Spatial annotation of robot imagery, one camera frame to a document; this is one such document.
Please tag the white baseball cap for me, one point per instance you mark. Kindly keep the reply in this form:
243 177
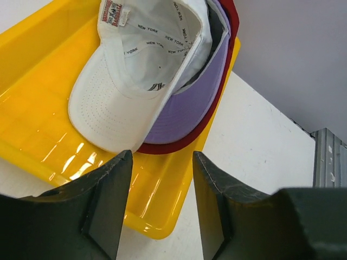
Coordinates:
148 50

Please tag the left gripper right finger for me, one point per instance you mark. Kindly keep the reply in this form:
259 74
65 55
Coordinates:
239 222

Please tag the yellow plastic tray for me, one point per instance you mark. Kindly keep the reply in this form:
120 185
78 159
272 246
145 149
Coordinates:
41 58

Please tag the aluminium frame rail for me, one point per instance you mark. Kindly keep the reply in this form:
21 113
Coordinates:
329 160

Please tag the red cap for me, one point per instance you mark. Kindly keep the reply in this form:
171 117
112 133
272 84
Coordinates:
230 9

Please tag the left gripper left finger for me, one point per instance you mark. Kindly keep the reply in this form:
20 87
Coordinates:
81 219

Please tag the lavender cap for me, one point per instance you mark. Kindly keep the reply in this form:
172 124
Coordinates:
186 109

